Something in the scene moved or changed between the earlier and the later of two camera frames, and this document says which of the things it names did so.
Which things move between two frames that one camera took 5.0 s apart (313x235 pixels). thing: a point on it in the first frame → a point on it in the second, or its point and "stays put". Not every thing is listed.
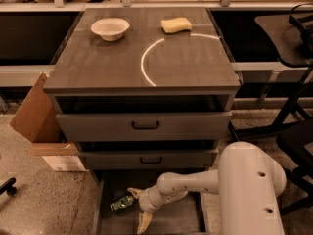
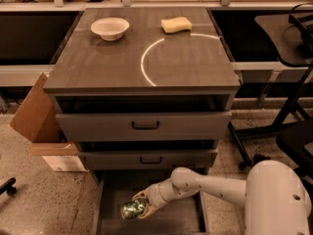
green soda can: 121,203 → 133,209
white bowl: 110,28 stays put
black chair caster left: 8,187 stays put
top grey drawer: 145,126 stays put
